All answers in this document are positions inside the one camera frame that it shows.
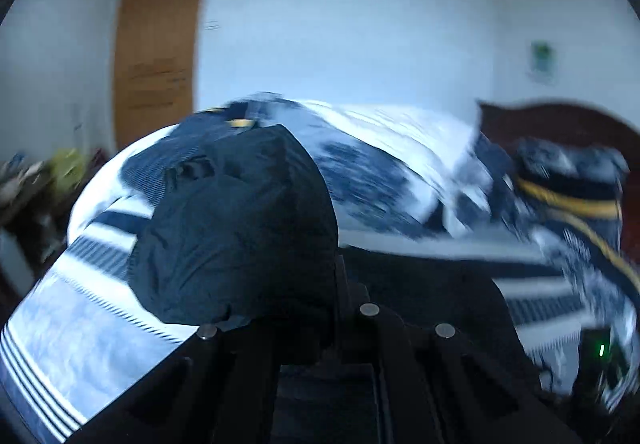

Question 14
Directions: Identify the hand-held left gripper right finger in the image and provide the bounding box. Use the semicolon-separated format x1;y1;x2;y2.
332;254;586;444

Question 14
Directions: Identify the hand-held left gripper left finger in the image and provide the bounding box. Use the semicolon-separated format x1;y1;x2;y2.
65;324;282;444

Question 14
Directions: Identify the dark navy jacket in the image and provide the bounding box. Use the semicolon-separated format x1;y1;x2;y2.
127;124;526;367

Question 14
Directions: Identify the cluttered side table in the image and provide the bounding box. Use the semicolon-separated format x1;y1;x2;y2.
0;149;113;305

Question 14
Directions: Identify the brown wooden door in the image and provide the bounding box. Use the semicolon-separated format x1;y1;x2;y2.
112;0;215;151

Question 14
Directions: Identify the yellow green bag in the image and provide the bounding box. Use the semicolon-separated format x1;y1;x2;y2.
49;149;91;192

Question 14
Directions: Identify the bed with striped sheet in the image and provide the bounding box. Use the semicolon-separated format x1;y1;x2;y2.
0;93;601;444

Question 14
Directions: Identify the dark wooden headboard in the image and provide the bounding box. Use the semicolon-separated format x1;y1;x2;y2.
476;98;640;277

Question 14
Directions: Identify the patterned quilt with yellow stripe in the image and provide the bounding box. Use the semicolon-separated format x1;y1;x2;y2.
530;209;640;407

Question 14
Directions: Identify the green wall sticker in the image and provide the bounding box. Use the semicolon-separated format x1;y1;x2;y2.
526;40;557;84

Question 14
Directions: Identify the patterned pillow with yellow stripe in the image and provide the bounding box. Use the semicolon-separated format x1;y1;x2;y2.
514;136;631;221

